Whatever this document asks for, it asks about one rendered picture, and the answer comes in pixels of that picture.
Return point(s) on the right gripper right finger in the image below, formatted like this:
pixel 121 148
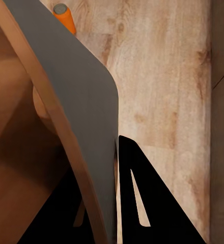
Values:
pixel 169 223

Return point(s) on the trash can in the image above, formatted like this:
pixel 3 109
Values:
pixel 59 107

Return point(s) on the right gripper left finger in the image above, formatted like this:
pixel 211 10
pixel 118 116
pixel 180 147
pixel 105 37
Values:
pixel 54 222

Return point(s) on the can of soda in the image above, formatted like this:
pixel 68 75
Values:
pixel 63 14

